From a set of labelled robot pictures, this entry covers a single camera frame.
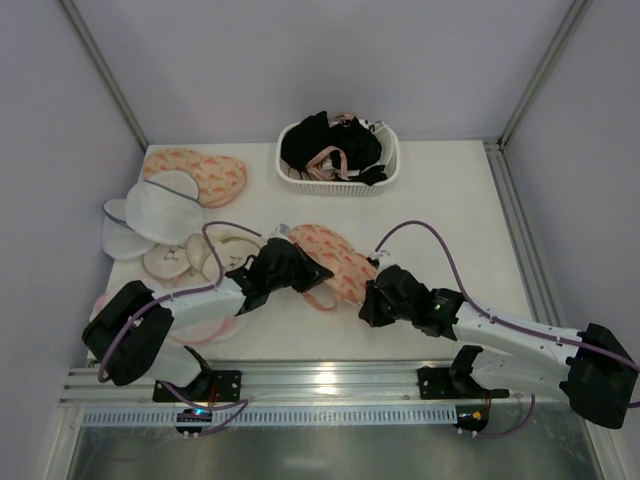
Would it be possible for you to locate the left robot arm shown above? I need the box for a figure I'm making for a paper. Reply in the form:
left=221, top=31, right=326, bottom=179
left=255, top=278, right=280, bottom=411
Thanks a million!
left=82, top=238, right=333, bottom=402

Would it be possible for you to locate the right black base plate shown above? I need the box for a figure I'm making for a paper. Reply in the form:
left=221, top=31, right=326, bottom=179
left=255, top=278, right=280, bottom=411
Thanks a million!
left=416, top=366, right=510, bottom=400

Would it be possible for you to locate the aluminium frame post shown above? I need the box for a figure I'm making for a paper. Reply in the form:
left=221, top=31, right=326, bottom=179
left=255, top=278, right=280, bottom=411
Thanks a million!
left=56, top=0, right=149, bottom=151
left=498, top=0, right=592, bottom=149

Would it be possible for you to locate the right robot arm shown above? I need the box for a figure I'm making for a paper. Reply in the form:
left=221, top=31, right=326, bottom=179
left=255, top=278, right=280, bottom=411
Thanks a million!
left=359, top=265, right=639, bottom=430

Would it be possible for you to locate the left aluminium frame post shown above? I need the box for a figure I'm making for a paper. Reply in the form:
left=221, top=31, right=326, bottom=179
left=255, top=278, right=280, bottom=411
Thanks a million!
left=56, top=0, right=149, bottom=151

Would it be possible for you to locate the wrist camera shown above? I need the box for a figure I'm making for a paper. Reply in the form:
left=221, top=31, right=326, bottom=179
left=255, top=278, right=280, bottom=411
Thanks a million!
left=367, top=250, right=398, bottom=273
left=269, top=224, right=290, bottom=241

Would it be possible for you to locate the white mesh laundry bag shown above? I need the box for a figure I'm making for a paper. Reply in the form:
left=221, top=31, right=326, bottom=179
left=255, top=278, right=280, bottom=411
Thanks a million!
left=102, top=170, right=205, bottom=261

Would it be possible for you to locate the tulip print laundry bag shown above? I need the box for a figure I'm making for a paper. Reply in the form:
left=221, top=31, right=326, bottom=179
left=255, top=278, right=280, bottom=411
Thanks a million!
left=142, top=148, right=247, bottom=209
left=288, top=224, right=376, bottom=311

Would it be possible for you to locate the cream round laundry bag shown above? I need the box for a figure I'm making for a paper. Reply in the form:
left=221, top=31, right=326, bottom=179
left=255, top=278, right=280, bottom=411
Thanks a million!
left=141, top=229, right=262, bottom=287

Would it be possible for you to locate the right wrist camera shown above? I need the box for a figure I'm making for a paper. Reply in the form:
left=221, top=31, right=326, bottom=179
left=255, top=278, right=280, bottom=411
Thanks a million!
left=367, top=250, right=398, bottom=273

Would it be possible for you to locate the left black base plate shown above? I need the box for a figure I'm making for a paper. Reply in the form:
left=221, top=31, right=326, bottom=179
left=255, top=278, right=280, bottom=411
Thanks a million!
left=152, top=369, right=242, bottom=403

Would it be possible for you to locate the aluminium mounting rail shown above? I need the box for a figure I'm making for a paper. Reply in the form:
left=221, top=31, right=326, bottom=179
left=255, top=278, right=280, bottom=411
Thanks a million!
left=63, top=359, right=607, bottom=405

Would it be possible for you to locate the black garment in basket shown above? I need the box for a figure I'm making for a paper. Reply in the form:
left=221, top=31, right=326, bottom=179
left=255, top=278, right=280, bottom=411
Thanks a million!
left=279, top=111, right=391, bottom=186

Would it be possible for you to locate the white perforated plastic basket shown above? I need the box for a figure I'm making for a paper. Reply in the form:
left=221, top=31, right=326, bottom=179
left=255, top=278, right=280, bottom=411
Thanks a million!
left=275, top=121, right=403, bottom=197

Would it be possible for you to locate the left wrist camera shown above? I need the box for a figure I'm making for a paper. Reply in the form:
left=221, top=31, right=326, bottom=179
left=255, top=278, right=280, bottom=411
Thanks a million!
left=269, top=224, right=290, bottom=241

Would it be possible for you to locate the right aluminium frame post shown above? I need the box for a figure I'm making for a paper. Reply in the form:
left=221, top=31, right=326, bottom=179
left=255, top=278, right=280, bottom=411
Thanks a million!
left=498, top=0, right=592, bottom=149

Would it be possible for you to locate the slotted cable duct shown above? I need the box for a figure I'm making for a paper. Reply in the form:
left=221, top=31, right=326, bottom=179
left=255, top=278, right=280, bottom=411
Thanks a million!
left=81, top=404, right=458, bottom=427

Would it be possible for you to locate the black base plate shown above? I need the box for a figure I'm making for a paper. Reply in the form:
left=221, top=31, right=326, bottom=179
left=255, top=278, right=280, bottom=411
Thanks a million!
left=152, top=369, right=242, bottom=403
left=416, top=366, right=510, bottom=400

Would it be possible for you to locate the pink trimmed bra in basket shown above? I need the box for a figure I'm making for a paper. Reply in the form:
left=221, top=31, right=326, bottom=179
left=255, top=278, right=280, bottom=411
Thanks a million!
left=299, top=111, right=381, bottom=181

